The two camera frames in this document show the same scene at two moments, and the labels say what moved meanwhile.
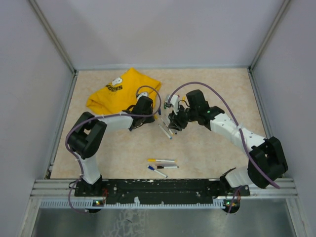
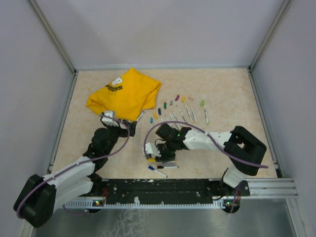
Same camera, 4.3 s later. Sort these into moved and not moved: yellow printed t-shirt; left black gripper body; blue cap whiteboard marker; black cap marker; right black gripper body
Moved: right black gripper body; left black gripper body
Not moved: yellow printed t-shirt; blue cap whiteboard marker; black cap marker
